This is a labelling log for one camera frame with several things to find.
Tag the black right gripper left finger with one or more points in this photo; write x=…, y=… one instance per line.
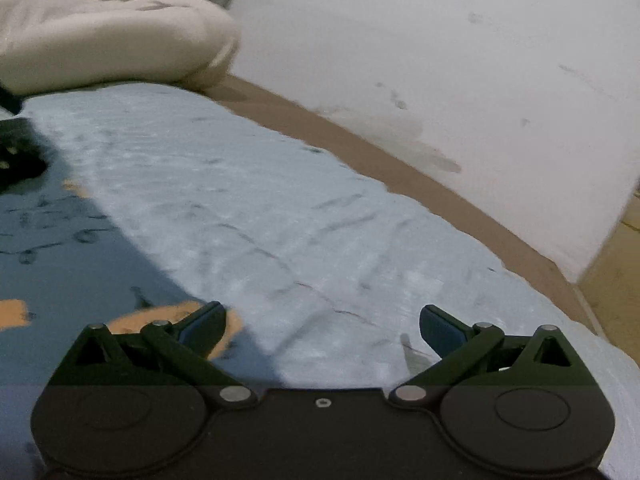
x=161, y=354

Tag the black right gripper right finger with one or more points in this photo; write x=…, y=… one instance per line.
x=544, y=359

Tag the blue pants with orange cars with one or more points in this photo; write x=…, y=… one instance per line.
x=71, y=266

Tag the cream quilted comforter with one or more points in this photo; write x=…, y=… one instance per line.
x=51, y=45

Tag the light blue bed sheet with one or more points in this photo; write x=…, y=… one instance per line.
x=327, y=268

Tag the brown wooden bed frame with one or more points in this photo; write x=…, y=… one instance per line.
x=291, y=119

